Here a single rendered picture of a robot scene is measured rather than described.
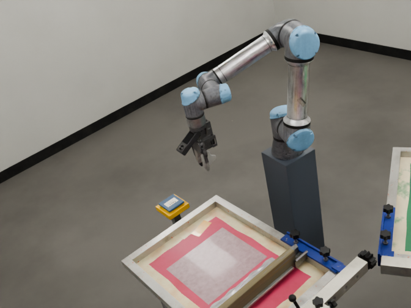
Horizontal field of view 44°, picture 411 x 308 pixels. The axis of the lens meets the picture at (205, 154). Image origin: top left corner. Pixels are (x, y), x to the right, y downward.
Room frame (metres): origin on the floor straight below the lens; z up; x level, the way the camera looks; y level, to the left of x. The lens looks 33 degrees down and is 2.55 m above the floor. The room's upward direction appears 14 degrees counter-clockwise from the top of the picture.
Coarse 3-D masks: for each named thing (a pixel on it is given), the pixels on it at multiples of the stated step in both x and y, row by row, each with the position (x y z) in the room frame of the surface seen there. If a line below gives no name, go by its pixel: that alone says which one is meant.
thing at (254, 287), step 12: (288, 252) 1.46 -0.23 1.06; (276, 264) 1.41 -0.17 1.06; (288, 264) 1.44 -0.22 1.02; (264, 276) 1.37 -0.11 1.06; (276, 276) 1.40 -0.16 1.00; (240, 288) 1.34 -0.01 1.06; (252, 288) 1.33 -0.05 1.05; (264, 288) 1.36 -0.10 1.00; (228, 300) 1.30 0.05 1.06; (240, 300) 1.30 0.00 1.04
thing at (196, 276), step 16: (160, 256) 1.73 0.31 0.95; (176, 256) 1.71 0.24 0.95; (192, 256) 1.68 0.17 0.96; (160, 272) 1.63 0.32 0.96; (176, 272) 1.61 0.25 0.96; (192, 272) 1.59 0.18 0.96; (208, 272) 1.56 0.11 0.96; (224, 272) 1.54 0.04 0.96; (192, 288) 1.49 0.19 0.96; (208, 288) 1.47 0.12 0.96; (224, 288) 1.45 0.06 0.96; (208, 304) 1.39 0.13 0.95; (256, 304) 1.33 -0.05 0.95; (272, 304) 1.31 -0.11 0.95
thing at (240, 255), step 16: (224, 224) 1.84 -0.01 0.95; (192, 240) 1.79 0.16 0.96; (208, 240) 1.76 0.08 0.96; (224, 240) 1.73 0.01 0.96; (240, 240) 1.71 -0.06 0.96; (208, 256) 1.66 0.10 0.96; (224, 256) 1.63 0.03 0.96; (240, 256) 1.61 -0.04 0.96; (256, 256) 1.59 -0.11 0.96; (272, 256) 1.56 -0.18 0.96; (240, 272) 1.52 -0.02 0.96; (272, 288) 1.39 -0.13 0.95; (288, 288) 1.37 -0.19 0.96
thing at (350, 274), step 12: (360, 264) 1.33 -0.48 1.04; (336, 276) 1.30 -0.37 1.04; (348, 276) 1.29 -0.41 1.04; (360, 276) 1.31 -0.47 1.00; (324, 288) 1.26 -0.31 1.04; (336, 288) 1.24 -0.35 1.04; (348, 288) 1.27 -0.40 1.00; (312, 300) 1.22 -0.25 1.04; (324, 300) 1.21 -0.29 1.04; (336, 300) 1.23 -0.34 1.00
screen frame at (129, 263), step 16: (208, 208) 1.96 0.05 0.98; (224, 208) 1.93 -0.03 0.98; (176, 224) 1.88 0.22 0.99; (256, 224) 1.75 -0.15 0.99; (160, 240) 1.80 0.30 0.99; (272, 240) 1.66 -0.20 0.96; (128, 256) 1.75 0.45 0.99; (144, 256) 1.75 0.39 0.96; (144, 272) 1.62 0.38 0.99; (160, 288) 1.50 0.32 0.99; (320, 288) 1.30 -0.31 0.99; (176, 304) 1.40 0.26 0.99; (304, 304) 1.25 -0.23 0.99
